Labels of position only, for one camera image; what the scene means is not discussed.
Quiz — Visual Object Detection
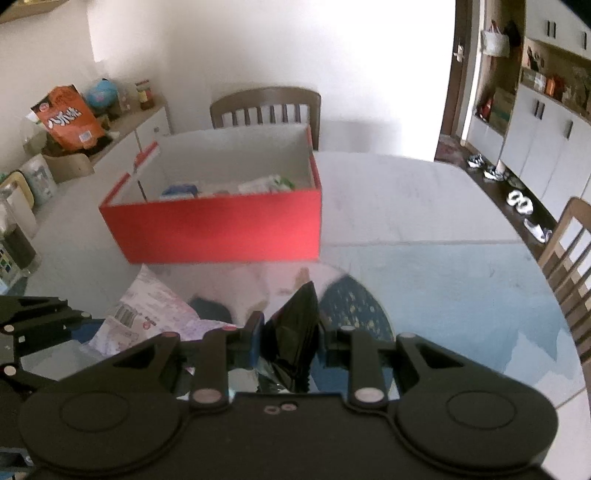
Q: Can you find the red cardboard box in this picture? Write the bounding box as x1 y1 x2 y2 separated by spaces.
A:
99 124 322 264

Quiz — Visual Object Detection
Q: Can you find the blue globe toy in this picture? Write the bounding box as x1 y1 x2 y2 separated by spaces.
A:
84 79 118 110

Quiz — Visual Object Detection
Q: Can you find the blue white snack packet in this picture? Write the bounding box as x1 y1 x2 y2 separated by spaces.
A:
159 183 199 201

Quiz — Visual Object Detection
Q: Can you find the wooden chair behind box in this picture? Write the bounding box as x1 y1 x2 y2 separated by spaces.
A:
209 86 322 151

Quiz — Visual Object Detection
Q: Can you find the orange chip bag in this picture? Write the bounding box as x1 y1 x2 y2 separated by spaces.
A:
31 85 107 152

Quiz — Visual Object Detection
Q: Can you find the white hanging tote bag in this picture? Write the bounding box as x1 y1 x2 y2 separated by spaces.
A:
481 20 510 58

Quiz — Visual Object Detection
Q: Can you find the pink printed snack bag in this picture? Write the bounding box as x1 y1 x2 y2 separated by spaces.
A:
88 265 226 357

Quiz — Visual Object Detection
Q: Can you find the red lidded sauce jar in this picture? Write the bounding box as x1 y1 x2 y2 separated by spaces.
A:
135 79 154 110

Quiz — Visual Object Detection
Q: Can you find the black gold snack packet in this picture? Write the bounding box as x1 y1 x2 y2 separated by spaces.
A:
259 281 320 393

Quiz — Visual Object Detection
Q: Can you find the wooden chair at right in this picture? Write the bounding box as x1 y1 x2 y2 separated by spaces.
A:
538 197 590 367

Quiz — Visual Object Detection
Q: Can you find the white orange grey snack bag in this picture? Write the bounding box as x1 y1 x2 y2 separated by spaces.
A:
238 174 296 195

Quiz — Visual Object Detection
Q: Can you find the white side cabinet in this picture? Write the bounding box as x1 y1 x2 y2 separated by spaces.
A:
90 100 171 170

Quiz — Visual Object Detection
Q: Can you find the white wall cabinet unit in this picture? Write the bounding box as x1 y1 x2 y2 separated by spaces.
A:
467 1 590 217

